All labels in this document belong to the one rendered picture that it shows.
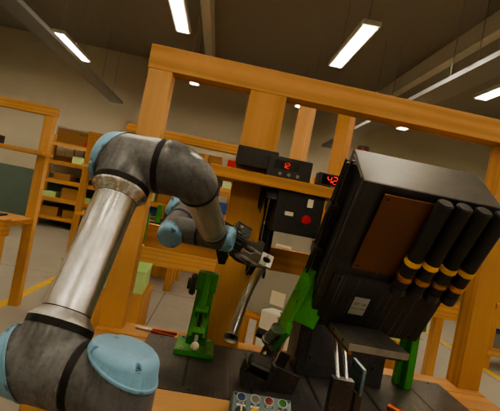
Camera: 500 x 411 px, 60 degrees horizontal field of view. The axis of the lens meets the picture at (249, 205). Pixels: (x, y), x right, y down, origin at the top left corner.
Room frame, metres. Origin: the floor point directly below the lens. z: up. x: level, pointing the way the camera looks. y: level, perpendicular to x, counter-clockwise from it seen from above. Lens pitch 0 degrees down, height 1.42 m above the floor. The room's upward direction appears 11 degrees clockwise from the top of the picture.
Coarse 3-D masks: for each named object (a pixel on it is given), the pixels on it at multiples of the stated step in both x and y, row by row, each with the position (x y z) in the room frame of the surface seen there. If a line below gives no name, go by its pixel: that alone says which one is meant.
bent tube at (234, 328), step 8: (264, 256) 1.39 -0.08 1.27; (272, 256) 1.40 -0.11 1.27; (264, 264) 1.36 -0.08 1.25; (256, 272) 1.41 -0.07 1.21; (256, 280) 1.43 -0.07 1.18; (248, 288) 1.43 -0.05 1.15; (248, 296) 1.42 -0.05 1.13; (240, 304) 1.38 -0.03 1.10; (240, 312) 1.36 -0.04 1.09; (232, 320) 1.33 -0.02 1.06; (240, 320) 1.33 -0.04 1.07; (232, 328) 1.30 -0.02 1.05; (224, 336) 1.29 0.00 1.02; (232, 336) 1.31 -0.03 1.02
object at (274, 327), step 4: (272, 324) 1.26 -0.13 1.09; (276, 324) 1.26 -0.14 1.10; (272, 328) 1.25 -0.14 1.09; (276, 328) 1.25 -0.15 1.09; (280, 328) 1.26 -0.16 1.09; (268, 332) 1.27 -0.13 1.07; (272, 332) 1.25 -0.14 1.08; (276, 332) 1.24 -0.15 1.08; (280, 332) 1.25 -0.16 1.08; (264, 336) 1.29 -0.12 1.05; (268, 336) 1.27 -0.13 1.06; (272, 336) 1.26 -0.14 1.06; (276, 336) 1.26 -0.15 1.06; (264, 340) 1.29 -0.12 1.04; (268, 340) 1.28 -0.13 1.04; (272, 340) 1.27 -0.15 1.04; (264, 344) 1.29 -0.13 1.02; (268, 344) 1.28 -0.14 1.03
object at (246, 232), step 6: (240, 222) 1.36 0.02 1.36; (240, 228) 1.34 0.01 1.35; (246, 228) 1.36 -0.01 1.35; (240, 234) 1.33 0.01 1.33; (246, 234) 1.34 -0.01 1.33; (240, 240) 1.32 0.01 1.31; (246, 240) 1.33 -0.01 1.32; (234, 246) 1.35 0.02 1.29; (240, 246) 1.35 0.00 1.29; (228, 252) 1.36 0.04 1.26; (234, 252) 1.35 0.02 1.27; (240, 252) 1.37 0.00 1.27
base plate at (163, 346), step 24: (168, 336) 1.56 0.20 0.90; (168, 360) 1.34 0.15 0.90; (192, 360) 1.38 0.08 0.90; (216, 360) 1.42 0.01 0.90; (240, 360) 1.46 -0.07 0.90; (288, 360) 1.55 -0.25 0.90; (168, 384) 1.18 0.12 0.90; (192, 384) 1.21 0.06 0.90; (216, 384) 1.24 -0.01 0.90; (240, 384) 1.27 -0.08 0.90; (312, 384) 1.38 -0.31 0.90; (384, 384) 1.51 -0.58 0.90; (432, 384) 1.61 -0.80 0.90; (312, 408) 1.21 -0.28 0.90; (360, 408) 1.27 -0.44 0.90; (384, 408) 1.30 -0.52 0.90; (408, 408) 1.34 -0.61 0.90; (432, 408) 1.38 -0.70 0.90; (456, 408) 1.42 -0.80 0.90
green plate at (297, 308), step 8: (304, 272) 1.34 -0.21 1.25; (312, 272) 1.26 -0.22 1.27; (304, 280) 1.30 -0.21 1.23; (312, 280) 1.26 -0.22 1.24; (304, 288) 1.26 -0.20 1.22; (312, 288) 1.27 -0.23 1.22; (296, 296) 1.30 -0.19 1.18; (304, 296) 1.26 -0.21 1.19; (288, 304) 1.35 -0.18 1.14; (296, 304) 1.26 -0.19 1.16; (304, 304) 1.27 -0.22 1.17; (288, 312) 1.30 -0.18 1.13; (296, 312) 1.26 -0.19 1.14; (304, 312) 1.27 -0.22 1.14; (312, 312) 1.27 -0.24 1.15; (280, 320) 1.35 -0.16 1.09; (296, 320) 1.27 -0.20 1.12; (304, 320) 1.27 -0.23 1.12; (312, 320) 1.27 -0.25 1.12; (312, 328) 1.27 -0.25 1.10
